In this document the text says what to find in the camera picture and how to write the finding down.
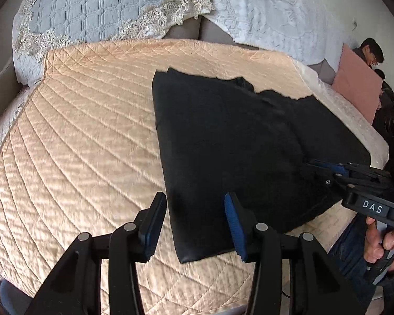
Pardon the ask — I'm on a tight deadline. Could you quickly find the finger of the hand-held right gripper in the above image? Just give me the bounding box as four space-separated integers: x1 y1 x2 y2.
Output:
301 166 352 201
307 159 392 181

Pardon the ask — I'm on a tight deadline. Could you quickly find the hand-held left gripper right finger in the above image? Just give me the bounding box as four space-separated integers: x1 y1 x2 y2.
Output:
225 193 365 315

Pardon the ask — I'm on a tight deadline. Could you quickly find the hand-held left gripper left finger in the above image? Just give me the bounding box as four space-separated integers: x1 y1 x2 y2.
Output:
24 192 167 315

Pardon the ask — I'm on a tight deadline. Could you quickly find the black leather jacket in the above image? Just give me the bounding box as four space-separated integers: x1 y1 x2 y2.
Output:
151 68 372 264

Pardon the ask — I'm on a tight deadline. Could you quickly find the person's right hand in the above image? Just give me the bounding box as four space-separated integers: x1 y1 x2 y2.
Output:
362 217 394 271

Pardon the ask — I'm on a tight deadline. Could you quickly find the black patterned cloth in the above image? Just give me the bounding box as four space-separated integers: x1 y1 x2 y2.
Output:
372 79 394 187

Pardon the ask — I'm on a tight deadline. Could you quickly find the person's blue jeans leg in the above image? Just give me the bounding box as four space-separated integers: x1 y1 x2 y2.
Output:
326 215 386 304

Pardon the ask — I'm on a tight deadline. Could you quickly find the pink cushion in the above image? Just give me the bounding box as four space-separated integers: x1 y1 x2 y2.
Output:
331 43 383 126

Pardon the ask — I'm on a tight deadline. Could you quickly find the peach quilted sofa mat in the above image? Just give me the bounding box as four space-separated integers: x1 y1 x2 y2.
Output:
0 38 350 315

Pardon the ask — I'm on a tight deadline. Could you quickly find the large white embossed cover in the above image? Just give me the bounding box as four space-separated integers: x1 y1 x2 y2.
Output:
202 0 345 66

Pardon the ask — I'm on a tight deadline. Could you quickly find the small white embossed cover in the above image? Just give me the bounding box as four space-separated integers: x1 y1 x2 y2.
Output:
12 39 55 86

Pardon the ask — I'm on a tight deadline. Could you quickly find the grey-brown sofa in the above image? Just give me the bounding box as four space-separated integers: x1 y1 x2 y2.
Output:
0 15 337 132

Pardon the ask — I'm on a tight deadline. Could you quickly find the blue quilted lace-trimmed cover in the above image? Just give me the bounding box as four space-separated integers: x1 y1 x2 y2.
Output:
12 0 217 63

